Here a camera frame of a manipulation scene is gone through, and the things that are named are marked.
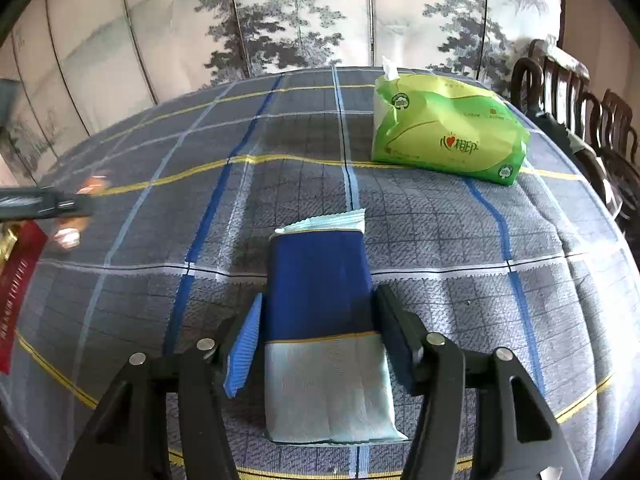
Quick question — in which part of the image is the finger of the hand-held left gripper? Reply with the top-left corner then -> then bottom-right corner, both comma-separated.
0,186 -> 93,222

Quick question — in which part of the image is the orange cracker packet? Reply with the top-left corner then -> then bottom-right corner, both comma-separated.
75,174 -> 110,196

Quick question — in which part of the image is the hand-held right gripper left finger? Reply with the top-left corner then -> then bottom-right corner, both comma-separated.
60,292 -> 264,480

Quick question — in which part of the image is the plaid tablecloth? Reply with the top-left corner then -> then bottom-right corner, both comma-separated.
0,66 -> 640,480

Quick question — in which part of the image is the gold candy box tray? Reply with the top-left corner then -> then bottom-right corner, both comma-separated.
0,224 -> 22,263

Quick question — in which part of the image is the blue and white snack packet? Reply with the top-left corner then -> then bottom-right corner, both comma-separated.
262,208 -> 408,445

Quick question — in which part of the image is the red toffee box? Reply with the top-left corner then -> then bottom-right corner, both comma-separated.
0,220 -> 48,376

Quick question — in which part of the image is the painted folding screen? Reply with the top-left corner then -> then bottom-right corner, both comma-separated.
0,0 -> 563,186

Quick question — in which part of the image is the dark wooden chair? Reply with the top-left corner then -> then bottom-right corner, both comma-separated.
510,39 -> 601,136
585,89 -> 640,231

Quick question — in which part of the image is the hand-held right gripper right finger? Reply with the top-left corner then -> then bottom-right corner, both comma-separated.
375,284 -> 583,480

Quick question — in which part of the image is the green tissue pack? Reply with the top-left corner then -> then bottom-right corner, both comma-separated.
371,56 -> 531,187

